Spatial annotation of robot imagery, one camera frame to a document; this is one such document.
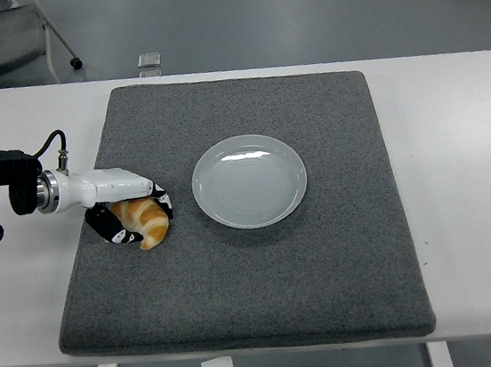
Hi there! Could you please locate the grey felt mat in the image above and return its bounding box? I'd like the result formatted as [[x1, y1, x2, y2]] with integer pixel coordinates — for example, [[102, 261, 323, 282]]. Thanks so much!
[[28, 52, 439, 367]]

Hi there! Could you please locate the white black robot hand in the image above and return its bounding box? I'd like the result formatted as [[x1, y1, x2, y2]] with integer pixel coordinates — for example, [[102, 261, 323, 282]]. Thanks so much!
[[50, 156, 179, 253]]

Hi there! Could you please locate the grey round plate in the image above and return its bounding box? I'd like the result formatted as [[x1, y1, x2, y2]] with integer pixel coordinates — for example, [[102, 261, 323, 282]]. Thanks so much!
[[186, 127, 314, 236]]

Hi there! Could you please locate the golden croissant bread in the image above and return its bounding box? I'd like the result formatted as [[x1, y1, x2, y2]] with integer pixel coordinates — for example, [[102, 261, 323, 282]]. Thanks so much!
[[106, 194, 173, 255]]

